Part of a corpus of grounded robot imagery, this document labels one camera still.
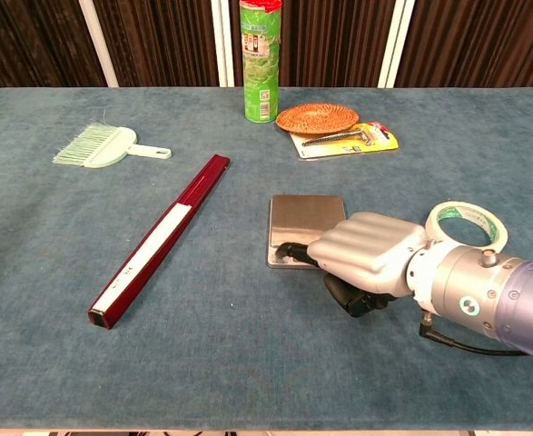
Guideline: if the mint green hand brush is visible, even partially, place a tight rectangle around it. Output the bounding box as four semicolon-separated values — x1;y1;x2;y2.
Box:
51;122;173;170

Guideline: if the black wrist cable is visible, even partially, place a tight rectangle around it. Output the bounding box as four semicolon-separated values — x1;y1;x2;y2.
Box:
419;310;529;357

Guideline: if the long dark red box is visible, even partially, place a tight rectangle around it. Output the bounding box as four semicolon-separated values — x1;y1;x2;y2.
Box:
87;154;232;331

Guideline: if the blue table cloth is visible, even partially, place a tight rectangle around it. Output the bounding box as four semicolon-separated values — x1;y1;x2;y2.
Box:
0;86;533;431

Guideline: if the silver safety razor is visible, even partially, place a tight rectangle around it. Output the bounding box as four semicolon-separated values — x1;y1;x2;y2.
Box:
301;127;375;147

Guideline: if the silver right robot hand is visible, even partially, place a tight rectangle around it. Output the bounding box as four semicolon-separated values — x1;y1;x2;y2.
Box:
278;211;430;319

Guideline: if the yellow razor blister package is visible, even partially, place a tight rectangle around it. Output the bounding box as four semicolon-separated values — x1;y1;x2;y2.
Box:
289;121;400;160

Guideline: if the green cylindrical snack can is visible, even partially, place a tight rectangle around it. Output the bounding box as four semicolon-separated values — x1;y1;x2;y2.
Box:
239;0;283;124

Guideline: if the silver digital kitchen scale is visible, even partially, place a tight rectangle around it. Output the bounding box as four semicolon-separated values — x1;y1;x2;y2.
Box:
266;193;349;271

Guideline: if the white tape roll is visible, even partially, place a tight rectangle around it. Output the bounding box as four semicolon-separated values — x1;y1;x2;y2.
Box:
424;200;509;253

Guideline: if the woven rattan coaster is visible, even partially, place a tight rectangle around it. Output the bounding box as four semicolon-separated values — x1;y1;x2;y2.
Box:
275;103;360;135

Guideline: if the white vertical frame post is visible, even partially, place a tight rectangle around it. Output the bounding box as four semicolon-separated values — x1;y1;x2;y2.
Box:
77;0;120;88
210;0;236;88
377;0;417;89

